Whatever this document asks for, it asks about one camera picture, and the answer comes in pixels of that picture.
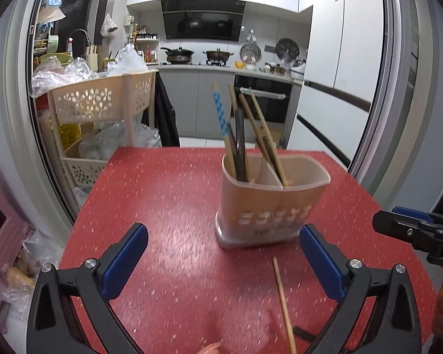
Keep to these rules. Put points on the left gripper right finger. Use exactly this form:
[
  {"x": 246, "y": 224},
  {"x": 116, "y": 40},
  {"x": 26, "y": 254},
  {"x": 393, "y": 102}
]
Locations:
[{"x": 393, "y": 325}]

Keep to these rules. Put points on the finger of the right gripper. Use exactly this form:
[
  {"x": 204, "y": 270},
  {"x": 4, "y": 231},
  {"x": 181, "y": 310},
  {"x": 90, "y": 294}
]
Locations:
[
  {"x": 420, "y": 234},
  {"x": 431, "y": 218}
]

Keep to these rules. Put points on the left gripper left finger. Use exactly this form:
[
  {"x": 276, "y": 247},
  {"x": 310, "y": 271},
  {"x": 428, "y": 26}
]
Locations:
[{"x": 54, "y": 326}]

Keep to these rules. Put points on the plain bamboo chopstick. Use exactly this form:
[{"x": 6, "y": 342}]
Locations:
[{"x": 270, "y": 145}]

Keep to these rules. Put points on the blue patterned bamboo chopstick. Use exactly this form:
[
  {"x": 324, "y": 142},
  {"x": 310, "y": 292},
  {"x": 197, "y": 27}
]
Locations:
[{"x": 230, "y": 164}]

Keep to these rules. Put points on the black kitchen faucet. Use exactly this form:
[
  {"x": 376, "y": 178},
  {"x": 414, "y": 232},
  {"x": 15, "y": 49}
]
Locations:
[{"x": 81, "y": 42}]

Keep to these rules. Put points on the person's left hand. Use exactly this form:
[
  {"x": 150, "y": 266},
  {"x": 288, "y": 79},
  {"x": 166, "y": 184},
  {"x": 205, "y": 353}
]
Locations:
[{"x": 213, "y": 348}]

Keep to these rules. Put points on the thin bamboo chopstick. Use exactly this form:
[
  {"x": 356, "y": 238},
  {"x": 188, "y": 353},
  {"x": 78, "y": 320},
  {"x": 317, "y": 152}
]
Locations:
[{"x": 284, "y": 310}]

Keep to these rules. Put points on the beige utensil holder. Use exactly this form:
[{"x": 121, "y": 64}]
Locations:
[{"x": 262, "y": 211}]

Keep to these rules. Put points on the white refrigerator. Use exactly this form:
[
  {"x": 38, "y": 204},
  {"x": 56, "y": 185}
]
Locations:
[{"x": 343, "y": 62}]

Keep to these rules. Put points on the dark wooden chopstick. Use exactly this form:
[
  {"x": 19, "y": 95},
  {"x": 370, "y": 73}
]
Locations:
[
  {"x": 232, "y": 139},
  {"x": 240, "y": 138}
]

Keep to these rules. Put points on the black built-in oven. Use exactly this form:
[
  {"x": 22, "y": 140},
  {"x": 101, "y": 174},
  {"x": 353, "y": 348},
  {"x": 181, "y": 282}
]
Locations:
[{"x": 273, "y": 98}]

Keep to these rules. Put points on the beige plastic storage rack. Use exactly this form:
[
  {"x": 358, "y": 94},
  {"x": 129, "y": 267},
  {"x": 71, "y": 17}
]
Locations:
[{"x": 121, "y": 98}]

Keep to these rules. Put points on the chopstick standing in holder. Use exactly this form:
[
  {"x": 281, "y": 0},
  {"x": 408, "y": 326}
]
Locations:
[{"x": 261, "y": 138}]

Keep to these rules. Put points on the long bamboo chopstick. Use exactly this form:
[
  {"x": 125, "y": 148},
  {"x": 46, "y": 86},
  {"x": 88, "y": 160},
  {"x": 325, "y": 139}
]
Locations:
[{"x": 232, "y": 97}]

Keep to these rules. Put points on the clear plastic bags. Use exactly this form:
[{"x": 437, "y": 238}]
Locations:
[{"x": 51, "y": 74}]

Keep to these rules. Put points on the yellow green bowl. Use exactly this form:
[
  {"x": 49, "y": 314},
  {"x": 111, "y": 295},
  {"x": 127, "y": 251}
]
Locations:
[{"x": 62, "y": 58}]

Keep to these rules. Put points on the lidded pot on stove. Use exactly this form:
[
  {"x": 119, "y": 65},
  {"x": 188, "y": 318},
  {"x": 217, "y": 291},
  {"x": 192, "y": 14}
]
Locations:
[{"x": 217, "y": 57}]

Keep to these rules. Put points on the black wok on stove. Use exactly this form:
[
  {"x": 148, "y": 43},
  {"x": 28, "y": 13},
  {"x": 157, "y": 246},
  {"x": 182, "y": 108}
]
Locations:
[{"x": 178, "y": 56}]

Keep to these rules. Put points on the black range hood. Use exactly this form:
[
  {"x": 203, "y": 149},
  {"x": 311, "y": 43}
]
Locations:
[{"x": 203, "y": 19}]

